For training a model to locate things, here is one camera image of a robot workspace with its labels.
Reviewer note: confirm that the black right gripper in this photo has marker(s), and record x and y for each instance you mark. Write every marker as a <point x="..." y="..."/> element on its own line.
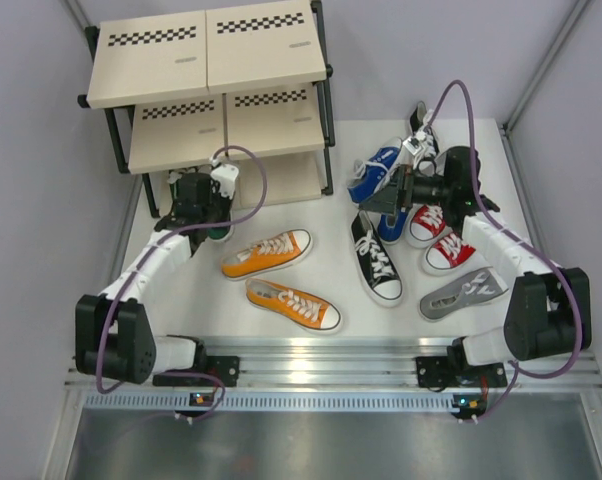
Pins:
<point x="399" y="193"/>

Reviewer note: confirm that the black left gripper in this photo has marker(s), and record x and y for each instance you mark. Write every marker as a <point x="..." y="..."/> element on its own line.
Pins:
<point x="226" y="202"/>

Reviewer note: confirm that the green sneaker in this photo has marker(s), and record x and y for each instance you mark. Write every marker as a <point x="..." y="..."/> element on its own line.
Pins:
<point x="220" y="234"/>
<point x="173" y="178"/>

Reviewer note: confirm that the orange sneaker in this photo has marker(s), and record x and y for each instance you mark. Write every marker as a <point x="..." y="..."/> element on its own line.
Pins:
<point x="306" y="310"/>
<point x="269" y="254"/>

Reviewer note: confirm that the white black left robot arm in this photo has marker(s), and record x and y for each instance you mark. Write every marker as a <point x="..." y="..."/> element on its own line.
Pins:
<point x="114" y="335"/>

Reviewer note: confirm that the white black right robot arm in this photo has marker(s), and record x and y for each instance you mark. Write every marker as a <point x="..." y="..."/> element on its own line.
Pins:
<point x="548" y="319"/>

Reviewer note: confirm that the beige black shoe shelf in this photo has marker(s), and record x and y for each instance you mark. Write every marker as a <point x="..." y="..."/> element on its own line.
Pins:
<point x="176" y="87"/>

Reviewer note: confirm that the blue sneaker lower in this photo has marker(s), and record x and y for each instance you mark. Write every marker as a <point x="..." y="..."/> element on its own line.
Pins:
<point x="390" y="228"/>

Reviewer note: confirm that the blue sneaker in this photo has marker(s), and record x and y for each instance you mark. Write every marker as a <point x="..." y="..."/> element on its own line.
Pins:
<point x="390" y="228"/>
<point x="371" y="175"/>

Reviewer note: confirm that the red sneaker upper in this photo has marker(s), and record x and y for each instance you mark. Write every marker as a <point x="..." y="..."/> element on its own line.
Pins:
<point x="425" y="226"/>

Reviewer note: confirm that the red sneaker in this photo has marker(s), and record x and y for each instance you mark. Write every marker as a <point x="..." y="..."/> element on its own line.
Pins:
<point x="447" y="255"/>
<point x="425" y="226"/>

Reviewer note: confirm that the blue sneaker upper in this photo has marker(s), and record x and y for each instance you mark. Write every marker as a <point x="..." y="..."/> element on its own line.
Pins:
<point x="371" y="175"/>

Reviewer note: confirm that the black sneaker at back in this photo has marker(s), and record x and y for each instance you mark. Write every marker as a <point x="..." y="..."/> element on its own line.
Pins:
<point x="426" y="162"/>

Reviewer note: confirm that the black sneaker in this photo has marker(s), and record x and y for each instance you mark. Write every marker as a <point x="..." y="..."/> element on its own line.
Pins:
<point x="426" y="162"/>
<point x="378" y="274"/>

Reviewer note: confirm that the black sneaker in middle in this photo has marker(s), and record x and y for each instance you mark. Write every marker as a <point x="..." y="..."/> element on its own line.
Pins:
<point x="378" y="274"/>

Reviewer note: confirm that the red sneaker lower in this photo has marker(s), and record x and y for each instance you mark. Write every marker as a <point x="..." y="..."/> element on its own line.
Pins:
<point x="447" y="255"/>

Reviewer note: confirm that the grey sneaker in front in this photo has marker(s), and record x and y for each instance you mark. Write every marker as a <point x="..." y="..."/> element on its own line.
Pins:
<point x="479" y="287"/>

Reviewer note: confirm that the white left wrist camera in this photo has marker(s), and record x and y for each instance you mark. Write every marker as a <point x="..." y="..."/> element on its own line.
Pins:
<point x="224" y="178"/>

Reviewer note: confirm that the aluminium mounting rail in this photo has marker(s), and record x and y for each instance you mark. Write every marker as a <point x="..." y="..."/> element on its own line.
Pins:
<point x="334" y="363"/>

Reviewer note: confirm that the grey slotted cable duct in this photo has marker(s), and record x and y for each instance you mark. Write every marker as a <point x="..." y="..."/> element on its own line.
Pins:
<point x="236" y="401"/>

